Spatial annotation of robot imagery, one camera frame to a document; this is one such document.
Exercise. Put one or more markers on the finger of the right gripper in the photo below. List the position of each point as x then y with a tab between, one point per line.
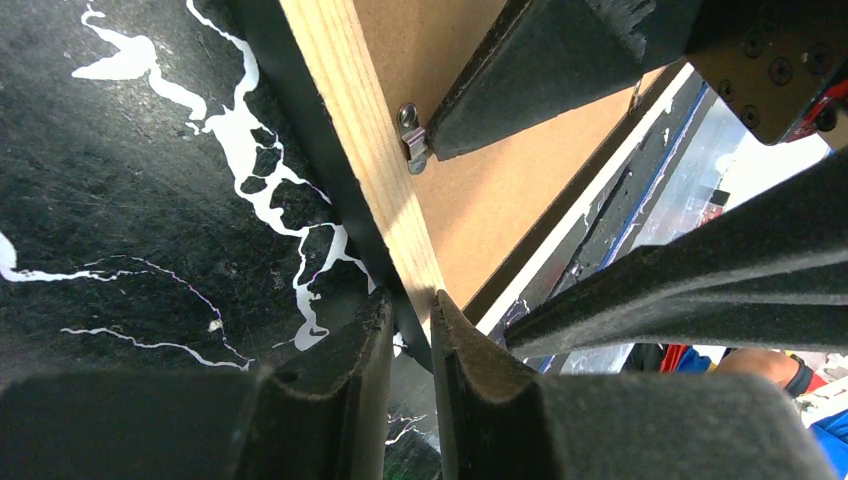
542	58
770	273

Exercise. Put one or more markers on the metal turn clip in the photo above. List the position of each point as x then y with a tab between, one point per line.
414	138

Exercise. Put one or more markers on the brown backing board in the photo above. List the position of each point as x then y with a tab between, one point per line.
477	206

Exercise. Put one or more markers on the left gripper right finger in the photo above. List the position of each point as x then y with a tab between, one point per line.
500	419

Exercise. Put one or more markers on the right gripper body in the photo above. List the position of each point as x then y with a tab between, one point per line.
780	66

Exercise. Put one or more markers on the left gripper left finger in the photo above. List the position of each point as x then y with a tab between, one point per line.
322	415

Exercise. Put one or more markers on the aluminium rail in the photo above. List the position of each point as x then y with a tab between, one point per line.
711	166

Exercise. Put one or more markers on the wooden picture frame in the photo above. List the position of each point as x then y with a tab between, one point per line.
315	57

